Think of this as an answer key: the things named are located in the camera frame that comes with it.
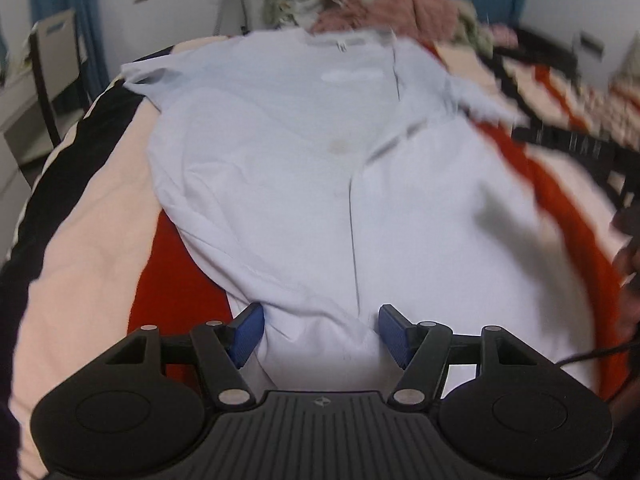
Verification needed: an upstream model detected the pale green blanket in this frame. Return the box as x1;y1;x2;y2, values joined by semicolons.
450;0;497;52

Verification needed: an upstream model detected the white t-shirt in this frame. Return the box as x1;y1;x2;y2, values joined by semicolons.
121;27;601;396

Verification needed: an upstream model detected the blue curtain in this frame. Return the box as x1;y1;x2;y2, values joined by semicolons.
30;0;112;106

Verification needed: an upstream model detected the black cable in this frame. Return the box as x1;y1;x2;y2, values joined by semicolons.
555;330;640;367

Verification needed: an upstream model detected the black sofa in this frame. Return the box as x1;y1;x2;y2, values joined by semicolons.
515;25;583;81

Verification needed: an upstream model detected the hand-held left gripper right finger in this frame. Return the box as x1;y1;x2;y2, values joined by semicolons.
378;304;551;408

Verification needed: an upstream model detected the dark wooden chair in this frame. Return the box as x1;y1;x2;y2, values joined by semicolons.
27;10;101;150

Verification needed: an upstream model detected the wall socket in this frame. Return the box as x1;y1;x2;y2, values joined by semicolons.
579;31;606;56

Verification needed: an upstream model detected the small pink garment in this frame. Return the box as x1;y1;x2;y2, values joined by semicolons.
490;22;522;47

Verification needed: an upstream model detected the red black striped blanket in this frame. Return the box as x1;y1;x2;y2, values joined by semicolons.
0;35;640;480

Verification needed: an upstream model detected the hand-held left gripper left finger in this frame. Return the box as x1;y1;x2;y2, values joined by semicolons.
102;302;265;408

